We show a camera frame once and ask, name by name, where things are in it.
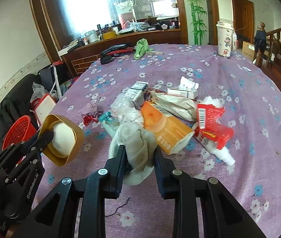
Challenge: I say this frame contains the gold white round container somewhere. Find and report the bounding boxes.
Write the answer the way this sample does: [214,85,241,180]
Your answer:
[38,114,84,167]

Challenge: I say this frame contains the orange ointment box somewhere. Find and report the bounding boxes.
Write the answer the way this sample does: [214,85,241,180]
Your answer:
[140,101,194,155]

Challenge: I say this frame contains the grey white cloth glove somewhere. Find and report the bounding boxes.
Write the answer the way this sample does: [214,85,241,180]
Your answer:
[108,122,157,186]

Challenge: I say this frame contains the white tube with red label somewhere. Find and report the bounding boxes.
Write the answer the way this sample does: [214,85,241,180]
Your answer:
[192,122,235,166]

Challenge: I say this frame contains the red white torn package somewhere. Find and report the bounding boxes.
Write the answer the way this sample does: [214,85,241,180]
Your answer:
[197,104,234,150]

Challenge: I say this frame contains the beige paper bag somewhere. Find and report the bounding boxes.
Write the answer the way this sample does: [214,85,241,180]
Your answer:
[150,91,197,121]

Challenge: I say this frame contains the clear plastic bag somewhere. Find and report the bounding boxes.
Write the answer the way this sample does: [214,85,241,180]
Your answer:
[30,82,48,103]
[110,93,144,127]

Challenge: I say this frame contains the blue white small carton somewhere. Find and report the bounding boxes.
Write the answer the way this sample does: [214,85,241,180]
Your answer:
[125,89,145,110]

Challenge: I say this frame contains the teal tissue pack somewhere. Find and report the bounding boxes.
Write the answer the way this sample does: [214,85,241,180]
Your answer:
[98,111,120,138]

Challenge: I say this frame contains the red plastic basket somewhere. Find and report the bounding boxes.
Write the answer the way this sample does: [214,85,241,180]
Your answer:
[2,115,37,151]

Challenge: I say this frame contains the black thread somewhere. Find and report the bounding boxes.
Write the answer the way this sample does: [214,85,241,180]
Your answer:
[105,197,130,218]

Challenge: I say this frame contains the red white lidded box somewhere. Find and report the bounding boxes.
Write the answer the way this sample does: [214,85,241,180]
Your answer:
[30,93,56,127]

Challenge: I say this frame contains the clear plastic bag on sofa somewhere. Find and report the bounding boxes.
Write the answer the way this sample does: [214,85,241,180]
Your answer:
[30,82,48,103]

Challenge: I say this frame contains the red candy wrapper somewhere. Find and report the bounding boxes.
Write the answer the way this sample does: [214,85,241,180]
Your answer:
[80,103,98,126]

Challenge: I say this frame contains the purple floral tablecloth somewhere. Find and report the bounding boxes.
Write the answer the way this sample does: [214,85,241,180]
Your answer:
[35,45,281,237]

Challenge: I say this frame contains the wooden counter shelf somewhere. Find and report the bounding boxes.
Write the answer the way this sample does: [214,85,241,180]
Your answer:
[58,28,189,78]

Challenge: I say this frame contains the white medicine box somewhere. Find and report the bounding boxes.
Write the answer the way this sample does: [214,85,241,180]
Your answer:
[167,76,199,99]

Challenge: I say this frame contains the black car key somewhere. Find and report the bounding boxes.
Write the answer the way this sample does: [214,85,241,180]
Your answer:
[100,55,114,65]

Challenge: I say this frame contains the black red pouch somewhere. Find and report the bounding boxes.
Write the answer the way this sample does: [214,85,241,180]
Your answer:
[100,44,134,56]

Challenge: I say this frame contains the green cloth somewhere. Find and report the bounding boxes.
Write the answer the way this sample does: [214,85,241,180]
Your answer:
[134,38,154,60]

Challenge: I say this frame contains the cardboard box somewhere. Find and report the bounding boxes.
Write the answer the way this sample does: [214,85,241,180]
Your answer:
[242,41,255,61]

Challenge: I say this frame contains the wooden door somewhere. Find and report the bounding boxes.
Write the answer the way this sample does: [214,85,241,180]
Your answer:
[231,0,255,44]

